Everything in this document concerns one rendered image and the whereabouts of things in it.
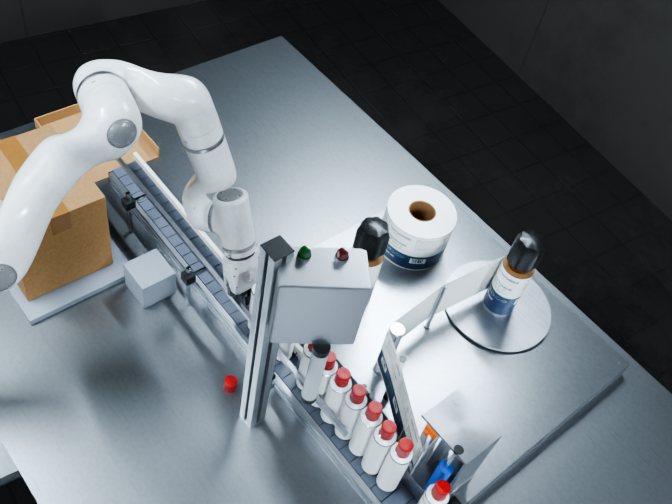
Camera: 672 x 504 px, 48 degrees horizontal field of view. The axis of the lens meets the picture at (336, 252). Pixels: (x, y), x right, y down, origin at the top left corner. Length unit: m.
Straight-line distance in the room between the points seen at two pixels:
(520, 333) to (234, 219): 0.86
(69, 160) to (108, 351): 0.65
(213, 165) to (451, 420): 0.74
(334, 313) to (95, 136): 0.54
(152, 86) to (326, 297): 0.54
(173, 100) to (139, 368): 0.75
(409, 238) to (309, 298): 0.76
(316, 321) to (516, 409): 0.77
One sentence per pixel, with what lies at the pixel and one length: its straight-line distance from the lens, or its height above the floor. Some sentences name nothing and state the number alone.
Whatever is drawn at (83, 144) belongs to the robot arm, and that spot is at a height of 1.53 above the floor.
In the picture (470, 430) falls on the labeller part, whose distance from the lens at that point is 1.66.
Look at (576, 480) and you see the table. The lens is 2.08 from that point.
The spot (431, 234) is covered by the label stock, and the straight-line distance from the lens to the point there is 2.11.
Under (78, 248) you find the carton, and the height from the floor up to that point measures 0.97.
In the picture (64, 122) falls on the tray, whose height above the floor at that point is 0.83.
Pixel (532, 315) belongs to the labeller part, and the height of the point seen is 0.89.
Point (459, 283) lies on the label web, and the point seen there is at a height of 1.03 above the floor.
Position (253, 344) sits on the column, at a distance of 1.62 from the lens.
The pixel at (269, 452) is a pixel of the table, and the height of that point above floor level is 0.83.
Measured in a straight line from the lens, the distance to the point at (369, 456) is 1.79.
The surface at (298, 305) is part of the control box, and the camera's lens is 1.40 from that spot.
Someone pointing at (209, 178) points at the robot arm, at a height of 1.35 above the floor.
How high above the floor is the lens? 2.56
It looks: 50 degrees down
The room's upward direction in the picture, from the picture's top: 14 degrees clockwise
